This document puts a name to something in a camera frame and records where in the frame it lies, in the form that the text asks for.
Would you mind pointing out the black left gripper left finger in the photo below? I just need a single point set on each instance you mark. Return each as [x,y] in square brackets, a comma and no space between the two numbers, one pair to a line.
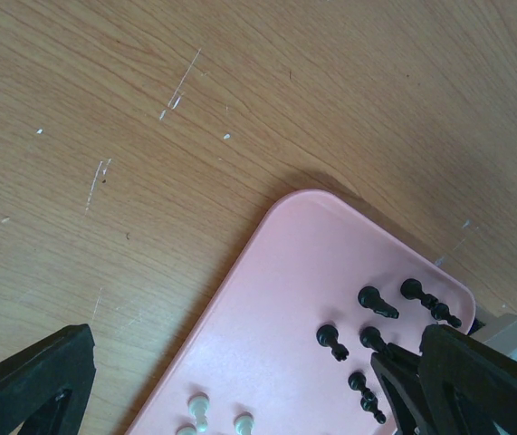
[45,388]

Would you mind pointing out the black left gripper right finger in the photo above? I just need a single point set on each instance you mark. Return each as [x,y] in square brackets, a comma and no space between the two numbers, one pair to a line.
[455,385]

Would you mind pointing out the black chess piece on tray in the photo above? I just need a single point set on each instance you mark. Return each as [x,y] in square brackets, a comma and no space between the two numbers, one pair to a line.
[412,289]
[328,336]
[369,297]
[370,338]
[368,401]

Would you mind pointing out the white chess piece on tray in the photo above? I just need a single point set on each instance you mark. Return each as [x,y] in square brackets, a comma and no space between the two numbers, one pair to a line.
[198,407]
[244,424]
[187,430]

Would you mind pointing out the black white chessboard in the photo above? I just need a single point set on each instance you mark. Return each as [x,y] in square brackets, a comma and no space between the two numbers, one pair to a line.
[507,337]

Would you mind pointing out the pink plastic tray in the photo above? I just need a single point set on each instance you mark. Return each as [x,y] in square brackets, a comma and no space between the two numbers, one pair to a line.
[254,349]

